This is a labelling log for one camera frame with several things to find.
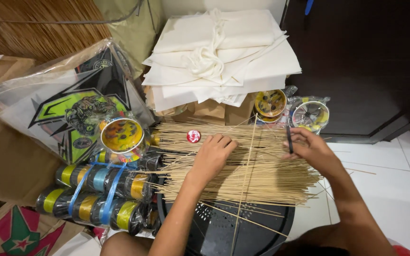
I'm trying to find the person's right hand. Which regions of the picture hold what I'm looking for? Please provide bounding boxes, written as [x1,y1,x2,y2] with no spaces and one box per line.
[283,127,336,177]

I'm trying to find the person's left hand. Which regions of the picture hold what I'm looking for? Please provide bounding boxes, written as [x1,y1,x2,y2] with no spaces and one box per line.
[190,133,239,182]

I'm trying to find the black pen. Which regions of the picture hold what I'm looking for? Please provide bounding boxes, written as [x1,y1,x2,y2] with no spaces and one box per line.
[285,125,294,154]

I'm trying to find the pile of thin bamboo sticks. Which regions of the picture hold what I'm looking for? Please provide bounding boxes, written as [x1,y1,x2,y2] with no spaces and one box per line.
[133,120,324,208]

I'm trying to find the round red cap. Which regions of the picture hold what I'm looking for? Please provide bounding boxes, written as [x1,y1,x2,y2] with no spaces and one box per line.
[186,129,202,144]

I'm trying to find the brown paper bag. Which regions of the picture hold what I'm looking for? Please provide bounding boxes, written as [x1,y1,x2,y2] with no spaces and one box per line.
[154,92,260,127]

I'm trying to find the long bamboo stick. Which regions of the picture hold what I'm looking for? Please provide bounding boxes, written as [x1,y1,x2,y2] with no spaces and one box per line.
[230,114,259,256]

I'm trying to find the yellow spool with dark spots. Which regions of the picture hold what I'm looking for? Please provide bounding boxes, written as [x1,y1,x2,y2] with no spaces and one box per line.
[254,89,288,123]

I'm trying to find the slanted bamboo stick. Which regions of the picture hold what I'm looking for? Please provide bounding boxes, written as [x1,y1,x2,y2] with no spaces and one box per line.
[198,200,289,238]

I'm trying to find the black round plastic stool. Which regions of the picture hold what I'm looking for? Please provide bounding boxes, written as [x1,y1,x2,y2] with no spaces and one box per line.
[156,174,296,256]

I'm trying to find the dark wooden door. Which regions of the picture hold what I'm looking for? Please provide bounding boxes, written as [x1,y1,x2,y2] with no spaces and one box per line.
[281,0,410,145]

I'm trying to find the person's right leg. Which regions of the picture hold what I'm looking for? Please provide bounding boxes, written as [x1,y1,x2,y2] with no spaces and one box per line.
[272,223,410,256]

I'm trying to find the person's leg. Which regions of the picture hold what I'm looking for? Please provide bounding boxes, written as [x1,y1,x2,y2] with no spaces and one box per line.
[272,223,410,256]
[100,231,156,256]

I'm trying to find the stack of white paper sheets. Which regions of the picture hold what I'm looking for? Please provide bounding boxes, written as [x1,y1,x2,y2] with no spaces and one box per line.
[142,8,303,113]

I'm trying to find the person's left leg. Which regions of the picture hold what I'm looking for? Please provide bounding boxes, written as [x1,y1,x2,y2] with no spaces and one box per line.
[100,231,156,256]

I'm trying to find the olive green bag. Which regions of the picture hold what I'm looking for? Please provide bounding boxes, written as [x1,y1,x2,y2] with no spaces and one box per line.
[93,0,165,79]

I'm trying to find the black green kites in plastic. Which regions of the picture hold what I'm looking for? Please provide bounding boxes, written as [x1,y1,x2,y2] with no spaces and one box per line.
[0,37,156,165]

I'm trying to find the brown cardboard sheet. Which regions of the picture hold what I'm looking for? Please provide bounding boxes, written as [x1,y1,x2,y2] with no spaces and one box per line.
[0,108,65,207]

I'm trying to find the red green star kite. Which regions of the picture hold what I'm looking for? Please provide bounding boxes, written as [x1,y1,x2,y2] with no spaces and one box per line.
[0,203,85,256]

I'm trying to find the bundle of brown sticks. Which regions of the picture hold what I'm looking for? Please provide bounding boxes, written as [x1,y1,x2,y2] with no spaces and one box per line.
[0,0,112,65]

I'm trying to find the clear kite string spool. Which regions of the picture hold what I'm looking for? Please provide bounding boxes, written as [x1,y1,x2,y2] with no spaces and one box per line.
[291,101,330,133]

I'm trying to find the yellow kite string spool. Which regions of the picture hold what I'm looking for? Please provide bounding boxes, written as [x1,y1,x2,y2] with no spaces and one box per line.
[99,117,146,156]

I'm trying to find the bundle of strapped thread spools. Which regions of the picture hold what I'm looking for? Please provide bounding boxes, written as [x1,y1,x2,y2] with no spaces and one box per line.
[35,151,163,237]

